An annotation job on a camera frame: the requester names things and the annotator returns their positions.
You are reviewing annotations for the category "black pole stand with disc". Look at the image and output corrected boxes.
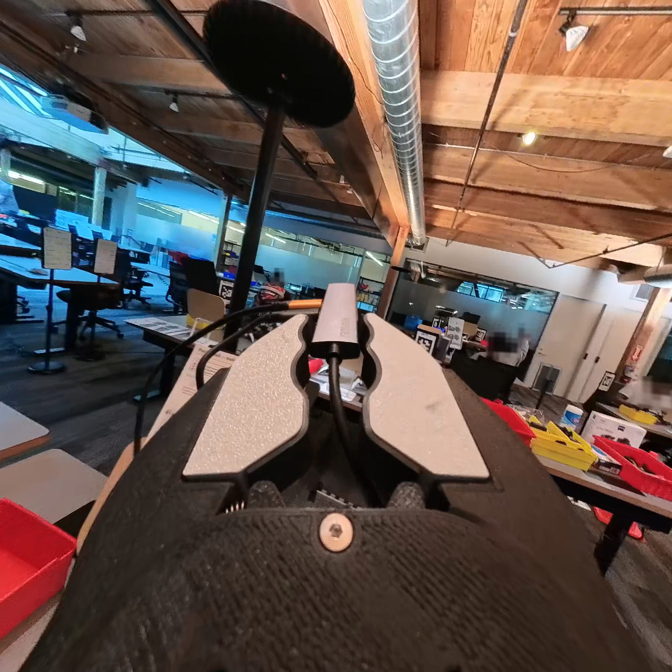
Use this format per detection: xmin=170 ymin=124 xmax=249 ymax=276
xmin=202 ymin=0 xmax=357 ymax=354

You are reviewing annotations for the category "white cardboard box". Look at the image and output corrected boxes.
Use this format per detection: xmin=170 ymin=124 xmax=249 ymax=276
xmin=580 ymin=411 xmax=648 ymax=448

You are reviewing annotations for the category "red plastic bin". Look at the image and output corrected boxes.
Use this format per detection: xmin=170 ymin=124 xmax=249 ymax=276
xmin=481 ymin=397 xmax=537 ymax=447
xmin=0 ymin=497 xmax=78 ymax=639
xmin=593 ymin=435 xmax=672 ymax=501

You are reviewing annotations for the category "black cable with orange plug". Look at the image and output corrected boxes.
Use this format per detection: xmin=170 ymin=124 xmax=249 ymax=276
xmin=196 ymin=297 xmax=324 ymax=392

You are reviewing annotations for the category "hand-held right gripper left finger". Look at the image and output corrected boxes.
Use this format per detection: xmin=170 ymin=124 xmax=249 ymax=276
xmin=181 ymin=313 xmax=317 ymax=482

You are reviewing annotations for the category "white door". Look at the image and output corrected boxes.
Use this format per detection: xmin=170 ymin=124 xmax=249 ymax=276
xmin=534 ymin=293 xmax=608 ymax=401

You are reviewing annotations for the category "yellow plastic bin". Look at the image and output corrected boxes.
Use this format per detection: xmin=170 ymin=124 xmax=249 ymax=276
xmin=527 ymin=419 xmax=600 ymax=471
xmin=618 ymin=404 xmax=664 ymax=425

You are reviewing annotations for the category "tan chair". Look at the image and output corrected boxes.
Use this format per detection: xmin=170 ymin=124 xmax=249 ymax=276
xmin=186 ymin=287 xmax=227 ymax=338

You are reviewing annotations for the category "white sign on floor stand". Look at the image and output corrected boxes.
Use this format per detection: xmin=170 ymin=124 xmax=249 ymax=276
xmin=79 ymin=238 xmax=119 ymax=362
xmin=27 ymin=226 xmax=74 ymax=375

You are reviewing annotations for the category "silver ventilation duct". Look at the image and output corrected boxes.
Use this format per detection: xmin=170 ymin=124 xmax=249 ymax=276
xmin=362 ymin=0 xmax=429 ymax=249

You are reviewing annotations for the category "black cable with grey plug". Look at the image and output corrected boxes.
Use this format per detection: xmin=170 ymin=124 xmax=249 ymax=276
xmin=134 ymin=310 xmax=295 ymax=455

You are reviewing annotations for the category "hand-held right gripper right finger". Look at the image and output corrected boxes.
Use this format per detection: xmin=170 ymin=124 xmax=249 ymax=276
xmin=361 ymin=313 xmax=490 ymax=482

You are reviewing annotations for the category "grey table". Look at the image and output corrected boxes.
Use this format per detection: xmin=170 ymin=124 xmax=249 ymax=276
xmin=0 ymin=401 xmax=51 ymax=464

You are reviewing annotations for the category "table with bins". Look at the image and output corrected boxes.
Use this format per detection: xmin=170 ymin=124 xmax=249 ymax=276
xmin=534 ymin=451 xmax=672 ymax=575

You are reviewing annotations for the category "grey USB hub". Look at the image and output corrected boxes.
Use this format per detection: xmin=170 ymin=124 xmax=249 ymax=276
xmin=307 ymin=282 xmax=386 ymax=507

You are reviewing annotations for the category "black office chair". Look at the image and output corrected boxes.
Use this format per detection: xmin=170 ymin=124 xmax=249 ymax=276
xmin=56 ymin=249 xmax=132 ymax=339

